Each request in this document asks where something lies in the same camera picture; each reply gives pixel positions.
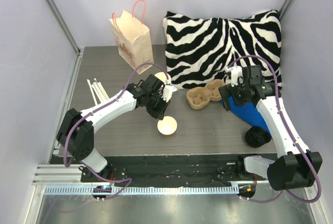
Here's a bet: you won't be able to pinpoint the blue cloth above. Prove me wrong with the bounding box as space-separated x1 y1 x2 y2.
229 97 271 134

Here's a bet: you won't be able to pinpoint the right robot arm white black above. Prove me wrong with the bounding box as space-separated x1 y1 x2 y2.
219 83 323 191

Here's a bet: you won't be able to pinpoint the white wrapped straws bundle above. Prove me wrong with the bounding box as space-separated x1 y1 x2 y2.
86 78 109 106

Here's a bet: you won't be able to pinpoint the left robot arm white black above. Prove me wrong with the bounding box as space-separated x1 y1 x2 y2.
56 80 177 182

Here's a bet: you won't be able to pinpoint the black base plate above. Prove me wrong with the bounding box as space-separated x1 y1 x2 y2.
80 154 267 186

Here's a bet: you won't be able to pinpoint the single brown paper cup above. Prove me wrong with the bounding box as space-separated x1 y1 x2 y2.
157 116 178 136

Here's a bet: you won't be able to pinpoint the kraft paper gift bag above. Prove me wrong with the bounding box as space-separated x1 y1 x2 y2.
109 0 154 74

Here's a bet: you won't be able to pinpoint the cardboard cup carrier tray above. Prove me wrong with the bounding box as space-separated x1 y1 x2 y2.
186 79 225 110

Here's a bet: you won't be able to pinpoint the zebra print pillow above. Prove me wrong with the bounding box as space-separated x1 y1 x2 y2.
162 10 282 89

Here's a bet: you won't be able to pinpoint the aluminium front rail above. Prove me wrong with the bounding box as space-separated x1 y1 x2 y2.
44 184 239 195

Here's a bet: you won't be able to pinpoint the stack of black lids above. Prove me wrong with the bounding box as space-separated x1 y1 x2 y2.
245 126 272 148

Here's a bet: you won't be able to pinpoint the stack of paper cups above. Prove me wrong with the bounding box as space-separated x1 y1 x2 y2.
155 72 170 84

